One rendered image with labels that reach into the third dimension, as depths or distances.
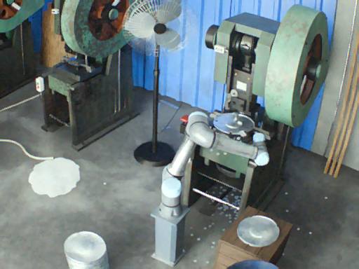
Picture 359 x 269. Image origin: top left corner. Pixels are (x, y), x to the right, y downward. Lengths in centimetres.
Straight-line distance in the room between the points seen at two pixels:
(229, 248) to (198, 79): 236
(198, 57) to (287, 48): 223
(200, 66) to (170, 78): 45
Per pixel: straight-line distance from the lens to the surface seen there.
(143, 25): 324
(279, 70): 231
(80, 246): 270
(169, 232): 269
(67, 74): 397
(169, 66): 472
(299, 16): 244
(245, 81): 282
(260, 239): 268
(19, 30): 530
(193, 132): 233
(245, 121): 298
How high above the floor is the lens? 227
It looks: 33 degrees down
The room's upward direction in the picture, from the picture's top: 3 degrees clockwise
